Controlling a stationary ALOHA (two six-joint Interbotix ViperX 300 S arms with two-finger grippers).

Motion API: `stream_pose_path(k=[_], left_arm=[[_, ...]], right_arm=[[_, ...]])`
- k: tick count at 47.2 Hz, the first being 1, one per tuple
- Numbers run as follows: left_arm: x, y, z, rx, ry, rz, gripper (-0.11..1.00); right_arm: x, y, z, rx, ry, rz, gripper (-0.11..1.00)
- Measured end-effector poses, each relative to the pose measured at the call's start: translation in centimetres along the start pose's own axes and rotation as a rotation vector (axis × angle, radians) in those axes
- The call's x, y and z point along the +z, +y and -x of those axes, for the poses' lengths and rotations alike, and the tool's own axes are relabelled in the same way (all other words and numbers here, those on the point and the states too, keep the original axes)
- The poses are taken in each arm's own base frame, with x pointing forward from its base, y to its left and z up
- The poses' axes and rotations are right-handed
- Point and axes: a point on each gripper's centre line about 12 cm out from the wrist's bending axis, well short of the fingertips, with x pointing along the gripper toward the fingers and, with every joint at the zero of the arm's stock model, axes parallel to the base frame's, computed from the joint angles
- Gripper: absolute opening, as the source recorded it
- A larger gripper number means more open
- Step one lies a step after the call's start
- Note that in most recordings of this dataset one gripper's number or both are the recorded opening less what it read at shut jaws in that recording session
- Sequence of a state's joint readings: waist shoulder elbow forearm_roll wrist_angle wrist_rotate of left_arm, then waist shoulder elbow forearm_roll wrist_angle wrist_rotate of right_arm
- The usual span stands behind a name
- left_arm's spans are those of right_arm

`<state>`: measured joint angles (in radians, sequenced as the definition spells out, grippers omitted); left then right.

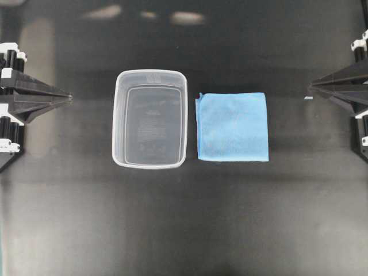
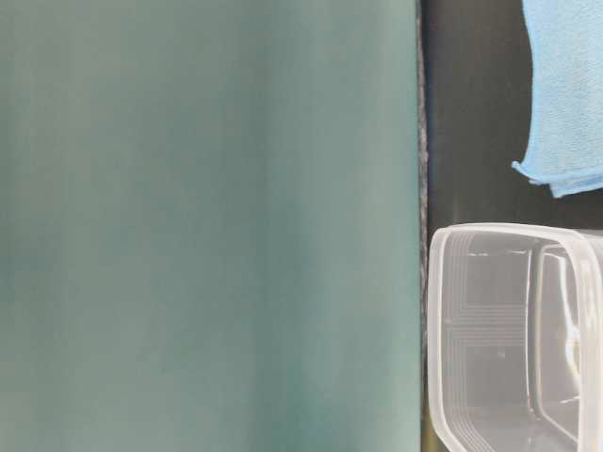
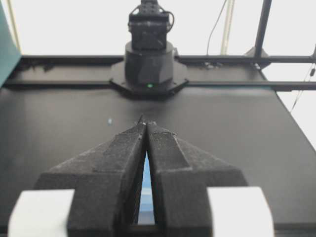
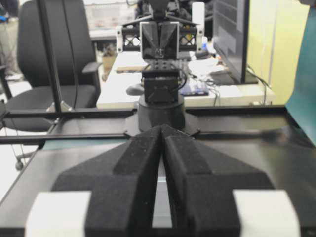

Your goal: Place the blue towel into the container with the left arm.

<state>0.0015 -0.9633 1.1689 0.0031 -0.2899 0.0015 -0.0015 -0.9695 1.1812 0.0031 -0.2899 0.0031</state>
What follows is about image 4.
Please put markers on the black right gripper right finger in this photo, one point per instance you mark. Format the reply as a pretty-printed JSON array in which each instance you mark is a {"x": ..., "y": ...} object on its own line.
[{"x": 220, "y": 196}]

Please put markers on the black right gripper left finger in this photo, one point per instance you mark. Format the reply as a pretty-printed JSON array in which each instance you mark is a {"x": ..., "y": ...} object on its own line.
[{"x": 110, "y": 195}]

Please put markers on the opposite gripper black white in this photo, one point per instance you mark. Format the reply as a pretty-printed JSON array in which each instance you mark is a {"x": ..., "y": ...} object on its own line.
[{"x": 159, "y": 39}]

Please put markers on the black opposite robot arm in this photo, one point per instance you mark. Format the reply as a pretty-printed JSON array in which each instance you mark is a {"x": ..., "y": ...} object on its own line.
[{"x": 161, "y": 104}]

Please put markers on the cardboard box with items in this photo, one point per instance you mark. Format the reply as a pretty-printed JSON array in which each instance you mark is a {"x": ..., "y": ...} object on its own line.
[{"x": 109, "y": 55}]

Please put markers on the grey computer mouse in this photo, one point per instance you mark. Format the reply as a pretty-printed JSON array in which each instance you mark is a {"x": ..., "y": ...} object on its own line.
[{"x": 135, "y": 90}]

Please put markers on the blue white box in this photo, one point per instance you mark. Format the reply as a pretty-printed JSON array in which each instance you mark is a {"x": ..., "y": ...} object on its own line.
[{"x": 194, "y": 88}]

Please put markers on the white office desk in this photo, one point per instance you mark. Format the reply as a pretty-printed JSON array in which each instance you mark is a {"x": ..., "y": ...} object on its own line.
[{"x": 113, "y": 90}]

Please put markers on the black computer monitor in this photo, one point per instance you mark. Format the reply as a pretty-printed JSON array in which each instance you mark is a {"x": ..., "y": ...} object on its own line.
[{"x": 230, "y": 37}]

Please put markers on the black office chair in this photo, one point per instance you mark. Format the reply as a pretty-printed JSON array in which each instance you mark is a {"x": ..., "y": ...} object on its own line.
[{"x": 57, "y": 59}]

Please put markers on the teal backdrop sheet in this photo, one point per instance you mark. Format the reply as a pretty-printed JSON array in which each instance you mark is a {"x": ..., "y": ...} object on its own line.
[{"x": 301, "y": 106}]

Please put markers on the black metal frame pole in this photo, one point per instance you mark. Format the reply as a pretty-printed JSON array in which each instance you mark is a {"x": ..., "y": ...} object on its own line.
[{"x": 49, "y": 52}]

